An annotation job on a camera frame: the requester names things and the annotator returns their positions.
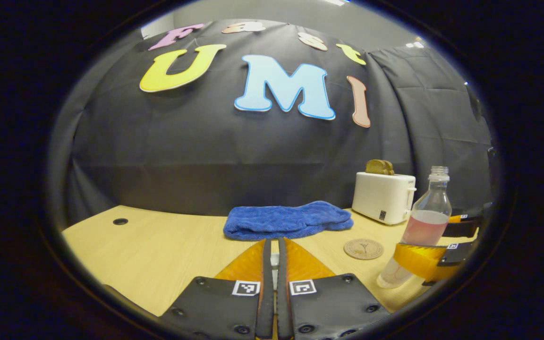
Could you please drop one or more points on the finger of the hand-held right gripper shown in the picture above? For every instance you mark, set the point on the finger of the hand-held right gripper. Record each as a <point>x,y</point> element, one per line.
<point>461,229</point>
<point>449,259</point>

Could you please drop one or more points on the white toaster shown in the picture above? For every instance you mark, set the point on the white toaster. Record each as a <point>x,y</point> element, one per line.
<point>380,196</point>

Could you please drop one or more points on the black backdrop cloth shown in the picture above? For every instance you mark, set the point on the black backdrop cloth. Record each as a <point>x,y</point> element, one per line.
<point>182,156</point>

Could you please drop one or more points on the brown bread slice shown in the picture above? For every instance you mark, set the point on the brown bread slice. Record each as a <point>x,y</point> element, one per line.
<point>374,167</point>
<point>389,168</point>

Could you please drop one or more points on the small ceiling light panel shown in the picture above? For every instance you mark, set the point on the small ceiling light panel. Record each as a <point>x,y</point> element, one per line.
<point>416,44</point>

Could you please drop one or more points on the black table grommet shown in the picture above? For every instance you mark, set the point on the black table grommet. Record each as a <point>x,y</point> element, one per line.
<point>120,221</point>

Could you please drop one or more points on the clear plastic water bottle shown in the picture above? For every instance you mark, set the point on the clear plastic water bottle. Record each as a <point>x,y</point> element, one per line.
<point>425,226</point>

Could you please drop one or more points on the blue towel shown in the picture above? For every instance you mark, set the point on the blue towel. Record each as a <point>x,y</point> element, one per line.
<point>281,222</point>

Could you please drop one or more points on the round cork coaster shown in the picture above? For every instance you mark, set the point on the round cork coaster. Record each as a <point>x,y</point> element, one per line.
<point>363,249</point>

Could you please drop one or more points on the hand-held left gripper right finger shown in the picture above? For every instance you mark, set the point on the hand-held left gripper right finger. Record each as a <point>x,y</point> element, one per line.
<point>282,307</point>

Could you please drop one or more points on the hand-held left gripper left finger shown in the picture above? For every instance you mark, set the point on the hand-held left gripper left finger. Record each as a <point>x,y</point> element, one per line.
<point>267,302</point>

